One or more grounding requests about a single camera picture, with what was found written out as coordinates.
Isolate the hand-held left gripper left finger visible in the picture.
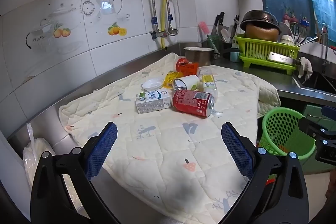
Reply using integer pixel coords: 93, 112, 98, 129
30, 122, 121, 224

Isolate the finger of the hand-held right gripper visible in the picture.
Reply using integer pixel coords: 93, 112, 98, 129
322, 105, 336, 119
298, 116, 327, 138

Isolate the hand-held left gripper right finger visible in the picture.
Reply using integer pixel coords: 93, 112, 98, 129
218, 122, 309, 224

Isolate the green perforated plastic basket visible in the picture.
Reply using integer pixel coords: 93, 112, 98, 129
257, 108, 317, 161

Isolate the white milk carton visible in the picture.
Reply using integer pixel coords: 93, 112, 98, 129
136, 90, 172, 114

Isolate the red soda can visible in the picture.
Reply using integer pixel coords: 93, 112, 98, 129
172, 89, 215, 117

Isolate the clear bottle yellow label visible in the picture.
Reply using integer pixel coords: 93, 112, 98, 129
197, 66, 218, 98

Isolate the white plastic lid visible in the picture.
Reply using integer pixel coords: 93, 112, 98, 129
142, 78, 164, 90

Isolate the white paper cup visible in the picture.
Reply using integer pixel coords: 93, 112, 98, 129
172, 74, 200, 90

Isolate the orange snack packet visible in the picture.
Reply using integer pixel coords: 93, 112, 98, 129
181, 63, 200, 77

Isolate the yellow wrapper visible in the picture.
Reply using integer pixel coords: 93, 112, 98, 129
164, 70, 184, 88

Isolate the person's right forearm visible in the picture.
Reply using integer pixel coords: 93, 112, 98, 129
326, 169, 336, 201

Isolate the steel sink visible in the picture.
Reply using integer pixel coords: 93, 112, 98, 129
293, 67, 336, 96

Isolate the white rag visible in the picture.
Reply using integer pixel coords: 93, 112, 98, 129
298, 57, 313, 79

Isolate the quilted printed cream mat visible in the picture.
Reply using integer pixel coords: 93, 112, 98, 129
58, 52, 281, 224

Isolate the steel faucet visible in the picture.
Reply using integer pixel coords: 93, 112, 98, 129
320, 23, 332, 67

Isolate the clear plastic bag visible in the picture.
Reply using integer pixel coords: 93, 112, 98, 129
22, 123, 87, 216

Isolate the steel cleaver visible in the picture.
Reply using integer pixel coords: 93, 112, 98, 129
268, 52, 293, 65

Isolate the white ceramic bowl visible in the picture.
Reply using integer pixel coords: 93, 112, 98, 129
280, 34, 294, 45

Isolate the green plastic dish rack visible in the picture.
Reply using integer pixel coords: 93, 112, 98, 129
234, 34, 300, 75

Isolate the steel cooking pot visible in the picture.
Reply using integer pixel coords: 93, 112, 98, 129
183, 47, 215, 67

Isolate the red printed snack cup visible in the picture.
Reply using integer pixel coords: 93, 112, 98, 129
175, 56, 193, 71

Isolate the pink bottle brush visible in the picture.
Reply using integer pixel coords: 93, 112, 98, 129
199, 21, 219, 54

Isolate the metal pipe valve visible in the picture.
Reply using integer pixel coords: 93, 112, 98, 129
150, 28, 179, 39

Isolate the yellow gas pipe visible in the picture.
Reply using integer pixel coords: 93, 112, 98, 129
161, 0, 171, 50

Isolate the braided hose blue collar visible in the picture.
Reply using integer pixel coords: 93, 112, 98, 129
168, 0, 181, 30

